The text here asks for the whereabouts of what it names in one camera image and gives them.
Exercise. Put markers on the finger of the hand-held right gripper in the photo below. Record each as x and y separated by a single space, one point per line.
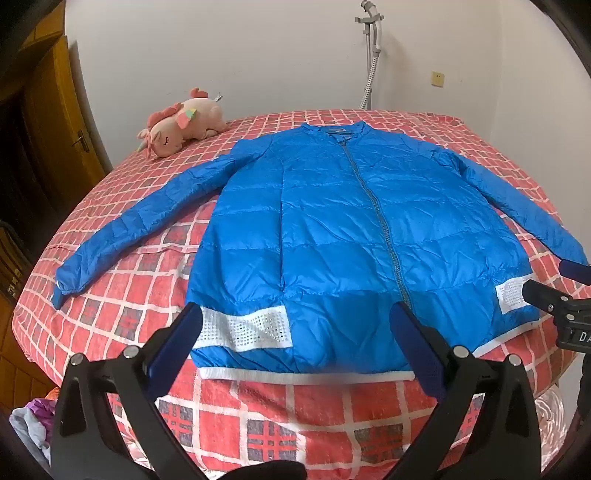
547 297
572 268

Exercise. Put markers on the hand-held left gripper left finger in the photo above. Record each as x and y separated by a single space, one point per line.
182 332

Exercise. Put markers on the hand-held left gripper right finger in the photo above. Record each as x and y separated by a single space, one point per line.
415 341

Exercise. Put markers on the blue puffer jacket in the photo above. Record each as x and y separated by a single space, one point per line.
323 230

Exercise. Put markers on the pile of mixed clothes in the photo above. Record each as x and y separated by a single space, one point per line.
32 415

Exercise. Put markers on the red plaid blanket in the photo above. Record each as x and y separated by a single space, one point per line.
138 286

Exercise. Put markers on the pink unicorn plush toy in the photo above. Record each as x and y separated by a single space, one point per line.
194 115

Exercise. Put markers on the wooden door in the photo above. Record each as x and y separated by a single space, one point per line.
55 115

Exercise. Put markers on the grey garment steamer stand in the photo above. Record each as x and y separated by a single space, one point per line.
374 55

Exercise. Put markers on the yellowed wall socket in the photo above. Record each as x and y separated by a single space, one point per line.
437 78

